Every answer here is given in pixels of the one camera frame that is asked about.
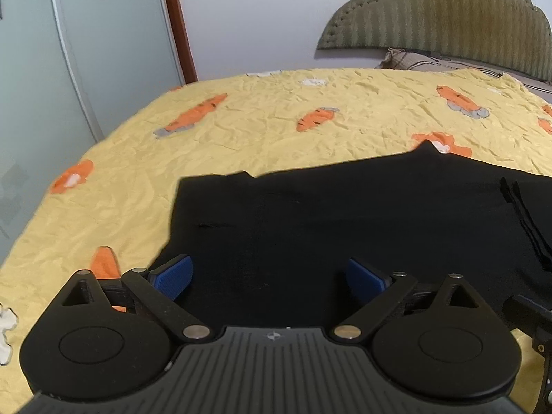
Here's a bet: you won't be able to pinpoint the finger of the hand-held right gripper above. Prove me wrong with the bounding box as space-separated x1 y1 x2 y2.
501 293 552 342

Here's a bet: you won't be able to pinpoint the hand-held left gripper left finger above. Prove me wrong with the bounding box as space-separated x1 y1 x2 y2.
41 254 213 342

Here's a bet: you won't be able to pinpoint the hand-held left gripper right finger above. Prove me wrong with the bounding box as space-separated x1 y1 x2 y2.
331 257 502 342

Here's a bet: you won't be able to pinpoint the black pants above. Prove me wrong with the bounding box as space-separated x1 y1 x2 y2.
149 142 552 343

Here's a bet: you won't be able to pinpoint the yellow carrot print bedsheet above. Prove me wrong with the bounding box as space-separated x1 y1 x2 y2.
0 67 552 414

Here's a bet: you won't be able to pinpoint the patterned grey pillow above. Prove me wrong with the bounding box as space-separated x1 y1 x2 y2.
374 47 552 93

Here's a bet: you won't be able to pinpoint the frosted glass flower door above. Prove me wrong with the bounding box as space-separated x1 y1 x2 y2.
0 0 187 266

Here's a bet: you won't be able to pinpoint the green upholstered headboard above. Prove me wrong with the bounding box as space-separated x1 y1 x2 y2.
316 0 552 85

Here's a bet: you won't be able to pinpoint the brown wooden door frame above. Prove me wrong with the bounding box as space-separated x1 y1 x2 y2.
159 0 199 85

